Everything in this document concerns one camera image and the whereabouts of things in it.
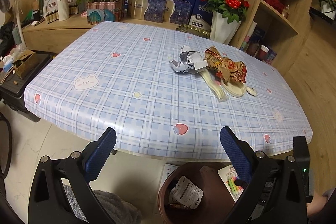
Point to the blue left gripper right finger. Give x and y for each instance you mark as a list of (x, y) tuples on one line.
[(239, 153)]

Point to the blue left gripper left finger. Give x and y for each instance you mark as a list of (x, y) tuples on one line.
[(96, 153)]

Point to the white printed plastic bag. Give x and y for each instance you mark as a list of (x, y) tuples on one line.
[(186, 193)]

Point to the cream round lid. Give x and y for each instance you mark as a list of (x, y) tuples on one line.
[(233, 88)]

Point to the cream plastic spoon packet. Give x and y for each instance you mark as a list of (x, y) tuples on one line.
[(216, 89)]

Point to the brown red paper bag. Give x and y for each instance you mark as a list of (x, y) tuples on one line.
[(224, 68)]

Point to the silver white wrapper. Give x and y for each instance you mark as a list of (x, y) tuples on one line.
[(190, 61)]

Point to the maroon plastic trash bin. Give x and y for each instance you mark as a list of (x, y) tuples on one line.
[(216, 202)]

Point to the birthday candle card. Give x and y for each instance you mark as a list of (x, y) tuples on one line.
[(229, 175)]

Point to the grey fluffy sleeve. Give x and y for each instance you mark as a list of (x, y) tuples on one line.
[(119, 210)]

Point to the blue plaid tablecloth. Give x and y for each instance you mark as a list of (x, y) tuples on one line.
[(118, 75)]

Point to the red white paper cup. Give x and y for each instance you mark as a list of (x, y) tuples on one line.
[(262, 53)]

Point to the black suitcase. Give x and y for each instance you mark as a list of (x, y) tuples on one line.
[(12, 90)]

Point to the small blue box on shelf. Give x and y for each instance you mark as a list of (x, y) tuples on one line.
[(270, 57)]

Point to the stack of pastel cups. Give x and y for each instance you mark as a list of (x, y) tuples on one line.
[(245, 43)]

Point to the white rose vase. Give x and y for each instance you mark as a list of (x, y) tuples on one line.
[(221, 30)]

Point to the low wooden cabinet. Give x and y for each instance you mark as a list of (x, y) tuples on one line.
[(55, 37)]

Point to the gold chocolate tray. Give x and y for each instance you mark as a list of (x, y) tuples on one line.
[(193, 30)]

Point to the white blue milk carton box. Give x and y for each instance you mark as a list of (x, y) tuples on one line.
[(201, 15)]

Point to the striped storage basket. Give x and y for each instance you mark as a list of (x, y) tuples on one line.
[(105, 11)]

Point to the blue gold gift box left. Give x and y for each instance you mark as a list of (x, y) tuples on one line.
[(148, 10)]

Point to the blue gold gift box right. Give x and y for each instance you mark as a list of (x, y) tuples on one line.
[(177, 12)]

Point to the wooden shelf unit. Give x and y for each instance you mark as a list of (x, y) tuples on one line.
[(286, 25)]

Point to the white desk fan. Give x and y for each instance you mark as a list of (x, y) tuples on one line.
[(6, 5)]

